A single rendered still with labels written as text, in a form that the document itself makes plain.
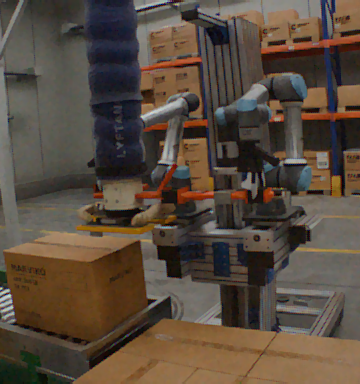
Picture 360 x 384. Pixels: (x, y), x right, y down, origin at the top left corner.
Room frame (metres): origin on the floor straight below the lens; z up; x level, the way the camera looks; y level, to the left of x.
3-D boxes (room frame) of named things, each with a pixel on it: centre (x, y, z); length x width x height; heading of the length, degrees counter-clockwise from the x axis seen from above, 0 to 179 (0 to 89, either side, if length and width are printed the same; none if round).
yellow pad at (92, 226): (1.84, 0.27, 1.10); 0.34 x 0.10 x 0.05; 61
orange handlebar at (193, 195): (1.93, -0.01, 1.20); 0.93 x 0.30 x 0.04; 61
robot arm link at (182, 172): (2.36, -0.02, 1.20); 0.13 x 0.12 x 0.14; 31
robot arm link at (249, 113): (1.65, -0.29, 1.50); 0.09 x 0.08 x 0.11; 144
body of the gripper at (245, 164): (1.65, -0.28, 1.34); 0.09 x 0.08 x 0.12; 60
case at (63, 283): (2.14, 0.55, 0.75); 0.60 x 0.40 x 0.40; 61
